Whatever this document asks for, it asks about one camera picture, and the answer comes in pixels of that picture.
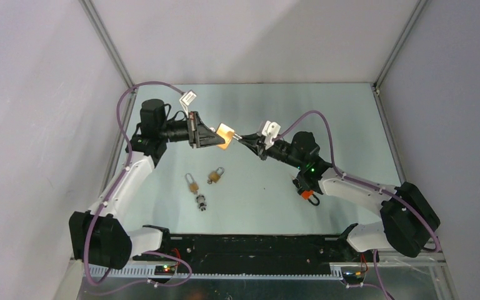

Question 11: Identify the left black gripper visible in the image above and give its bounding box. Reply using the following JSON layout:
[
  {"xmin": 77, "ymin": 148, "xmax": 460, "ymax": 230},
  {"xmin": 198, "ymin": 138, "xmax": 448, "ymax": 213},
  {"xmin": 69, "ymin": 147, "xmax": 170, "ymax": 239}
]
[{"xmin": 159, "ymin": 112, "xmax": 225, "ymax": 149}]

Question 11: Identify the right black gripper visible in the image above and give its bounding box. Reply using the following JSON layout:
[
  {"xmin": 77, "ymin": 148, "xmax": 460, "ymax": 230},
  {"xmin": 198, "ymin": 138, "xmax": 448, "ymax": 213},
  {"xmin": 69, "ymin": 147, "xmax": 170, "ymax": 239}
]
[{"xmin": 239, "ymin": 132, "xmax": 305, "ymax": 170}]

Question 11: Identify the large brass padlock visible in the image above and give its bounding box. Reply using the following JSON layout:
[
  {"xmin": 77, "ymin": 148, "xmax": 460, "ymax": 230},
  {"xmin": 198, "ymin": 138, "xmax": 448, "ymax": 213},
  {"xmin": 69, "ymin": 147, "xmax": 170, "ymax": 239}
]
[{"xmin": 216, "ymin": 123, "xmax": 236, "ymax": 150}]

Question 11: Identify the orange black padlock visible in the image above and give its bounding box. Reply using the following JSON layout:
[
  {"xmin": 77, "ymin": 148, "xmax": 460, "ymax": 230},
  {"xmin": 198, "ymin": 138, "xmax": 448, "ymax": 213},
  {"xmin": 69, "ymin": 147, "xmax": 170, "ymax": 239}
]
[{"xmin": 299, "ymin": 191, "xmax": 320, "ymax": 206}]

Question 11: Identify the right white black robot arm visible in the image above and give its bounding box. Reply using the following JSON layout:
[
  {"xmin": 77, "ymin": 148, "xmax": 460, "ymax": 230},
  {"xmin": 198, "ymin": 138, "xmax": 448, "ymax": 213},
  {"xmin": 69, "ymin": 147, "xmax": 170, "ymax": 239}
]
[{"xmin": 235, "ymin": 131, "xmax": 441, "ymax": 261}]

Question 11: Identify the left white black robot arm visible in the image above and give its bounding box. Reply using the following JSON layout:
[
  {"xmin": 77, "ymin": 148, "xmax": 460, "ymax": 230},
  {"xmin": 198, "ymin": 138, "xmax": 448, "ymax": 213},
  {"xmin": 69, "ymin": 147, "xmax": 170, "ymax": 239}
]
[{"xmin": 69, "ymin": 99, "xmax": 225, "ymax": 269}]

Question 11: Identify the small brass padlock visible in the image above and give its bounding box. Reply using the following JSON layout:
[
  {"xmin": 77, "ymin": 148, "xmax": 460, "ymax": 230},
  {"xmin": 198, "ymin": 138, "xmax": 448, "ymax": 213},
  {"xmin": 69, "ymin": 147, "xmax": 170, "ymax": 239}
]
[{"xmin": 207, "ymin": 167, "xmax": 224, "ymax": 184}]

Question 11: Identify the long shackle brass padlock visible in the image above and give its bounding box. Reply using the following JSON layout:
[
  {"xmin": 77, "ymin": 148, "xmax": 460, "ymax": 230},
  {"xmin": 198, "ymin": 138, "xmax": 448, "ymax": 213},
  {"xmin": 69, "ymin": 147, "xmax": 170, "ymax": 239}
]
[{"xmin": 184, "ymin": 173, "xmax": 199, "ymax": 195}]

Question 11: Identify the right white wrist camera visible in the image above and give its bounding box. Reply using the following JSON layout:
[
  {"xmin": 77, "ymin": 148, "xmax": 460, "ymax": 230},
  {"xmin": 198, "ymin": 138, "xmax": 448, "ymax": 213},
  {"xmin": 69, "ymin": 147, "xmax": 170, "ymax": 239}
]
[{"xmin": 261, "ymin": 121, "xmax": 281, "ymax": 149}]

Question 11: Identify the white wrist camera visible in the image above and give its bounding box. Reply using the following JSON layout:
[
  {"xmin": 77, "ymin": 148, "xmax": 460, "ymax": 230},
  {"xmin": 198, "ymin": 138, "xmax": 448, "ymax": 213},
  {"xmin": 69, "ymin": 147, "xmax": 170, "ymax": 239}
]
[
  {"xmin": 261, "ymin": 121, "xmax": 281, "ymax": 149},
  {"xmin": 179, "ymin": 90, "xmax": 197, "ymax": 116}
]

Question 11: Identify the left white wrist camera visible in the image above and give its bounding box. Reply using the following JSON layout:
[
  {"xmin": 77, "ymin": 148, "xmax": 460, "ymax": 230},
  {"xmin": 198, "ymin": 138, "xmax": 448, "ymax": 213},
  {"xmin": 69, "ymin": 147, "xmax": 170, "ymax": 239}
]
[{"xmin": 179, "ymin": 90, "xmax": 197, "ymax": 116}]

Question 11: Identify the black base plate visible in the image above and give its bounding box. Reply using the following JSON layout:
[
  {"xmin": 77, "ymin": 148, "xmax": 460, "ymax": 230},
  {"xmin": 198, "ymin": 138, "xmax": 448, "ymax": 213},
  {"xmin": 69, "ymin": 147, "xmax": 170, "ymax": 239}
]
[{"xmin": 132, "ymin": 225, "xmax": 373, "ymax": 278}]

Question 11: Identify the slotted grey cable duct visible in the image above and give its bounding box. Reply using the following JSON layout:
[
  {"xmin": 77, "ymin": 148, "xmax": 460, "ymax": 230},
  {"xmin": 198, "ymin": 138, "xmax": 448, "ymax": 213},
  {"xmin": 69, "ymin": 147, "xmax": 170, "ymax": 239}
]
[{"xmin": 74, "ymin": 261, "xmax": 349, "ymax": 283}]

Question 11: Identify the left aluminium frame post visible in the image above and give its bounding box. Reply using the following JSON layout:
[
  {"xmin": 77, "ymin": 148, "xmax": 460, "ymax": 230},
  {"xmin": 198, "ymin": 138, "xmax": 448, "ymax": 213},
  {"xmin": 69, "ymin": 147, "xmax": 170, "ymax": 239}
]
[{"xmin": 78, "ymin": 0, "xmax": 134, "ymax": 88}]

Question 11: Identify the aluminium frame post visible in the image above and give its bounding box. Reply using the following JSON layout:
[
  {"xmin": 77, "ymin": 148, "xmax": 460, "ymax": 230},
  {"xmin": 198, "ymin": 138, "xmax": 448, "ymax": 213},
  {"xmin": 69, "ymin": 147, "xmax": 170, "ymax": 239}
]
[
  {"xmin": 78, "ymin": 0, "xmax": 134, "ymax": 88},
  {"xmin": 372, "ymin": 0, "xmax": 429, "ymax": 99}
]

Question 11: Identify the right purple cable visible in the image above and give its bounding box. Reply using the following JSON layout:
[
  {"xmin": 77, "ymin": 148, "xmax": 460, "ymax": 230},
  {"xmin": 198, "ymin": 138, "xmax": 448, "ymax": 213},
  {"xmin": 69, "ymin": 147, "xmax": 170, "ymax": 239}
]
[{"xmin": 275, "ymin": 110, "xmax": 443, "ymax": 300}]

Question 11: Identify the right aluminium frame post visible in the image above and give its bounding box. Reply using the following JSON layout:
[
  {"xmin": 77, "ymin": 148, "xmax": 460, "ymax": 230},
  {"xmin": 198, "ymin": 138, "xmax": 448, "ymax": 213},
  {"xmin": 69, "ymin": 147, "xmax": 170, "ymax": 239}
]
[{"xmin": 372, "ymin": 0, "xmax": 429, "ymax": 99}]

